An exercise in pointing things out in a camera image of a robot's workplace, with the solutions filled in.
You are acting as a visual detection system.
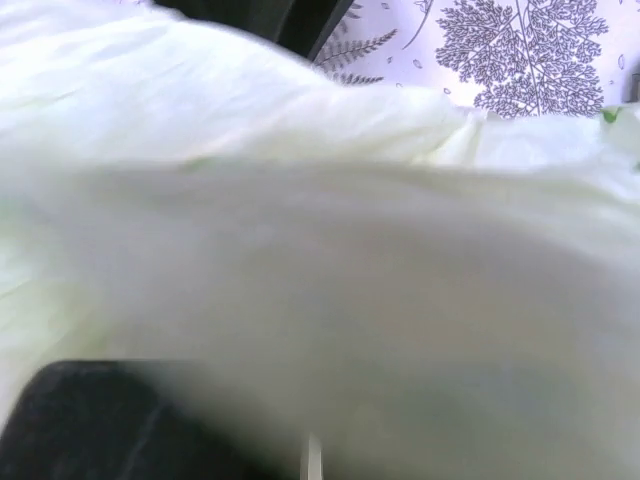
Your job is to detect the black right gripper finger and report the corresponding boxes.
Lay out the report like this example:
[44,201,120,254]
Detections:
[1,361,280,480]

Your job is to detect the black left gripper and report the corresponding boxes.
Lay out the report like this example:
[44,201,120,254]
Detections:
[156,0,353,60]

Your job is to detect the light green plastic grocery bag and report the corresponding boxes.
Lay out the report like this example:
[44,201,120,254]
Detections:
[1,1,639,479]

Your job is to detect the floral patterned table mat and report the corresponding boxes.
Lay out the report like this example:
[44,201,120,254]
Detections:
[314,0,639,118]

